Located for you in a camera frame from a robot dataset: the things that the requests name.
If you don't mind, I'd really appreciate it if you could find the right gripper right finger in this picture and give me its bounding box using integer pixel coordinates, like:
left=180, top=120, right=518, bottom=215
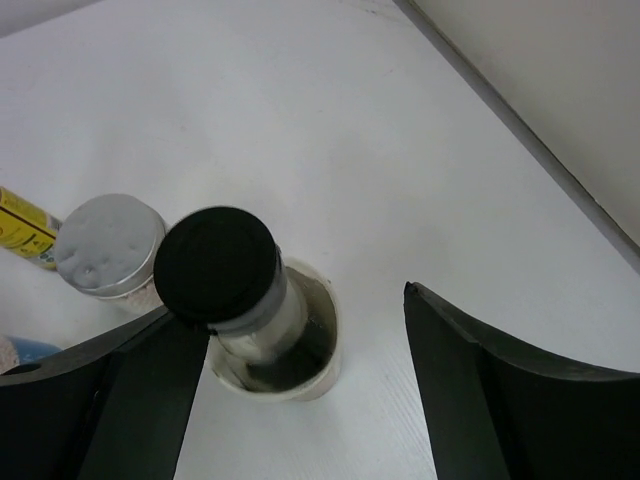
left=404, top=283, right=639, bottom=479

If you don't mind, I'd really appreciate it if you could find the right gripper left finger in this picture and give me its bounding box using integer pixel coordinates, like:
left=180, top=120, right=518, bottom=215
left=1, top=307, right=208, bottom=479

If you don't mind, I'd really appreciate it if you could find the silver-lid shaker jar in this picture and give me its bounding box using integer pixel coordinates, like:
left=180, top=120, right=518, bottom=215
left=54, top=193, right=168, bottom=315
left=1, top=335, right=62, bottom=375

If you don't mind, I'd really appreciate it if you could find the tall dark sauce bottle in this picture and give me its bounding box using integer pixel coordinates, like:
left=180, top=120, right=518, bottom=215
left=154, top=206, right=341, bottom=402

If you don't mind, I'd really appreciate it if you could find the small yellow bottle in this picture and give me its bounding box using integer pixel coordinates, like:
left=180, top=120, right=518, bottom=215
left=1, top=187, right=62, bottom=270

